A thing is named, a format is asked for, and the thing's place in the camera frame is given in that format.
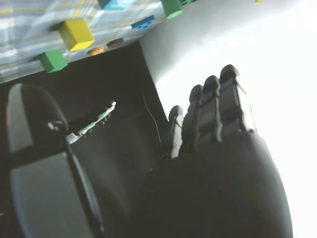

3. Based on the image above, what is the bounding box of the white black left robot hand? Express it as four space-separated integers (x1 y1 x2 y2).
142 63 295 238

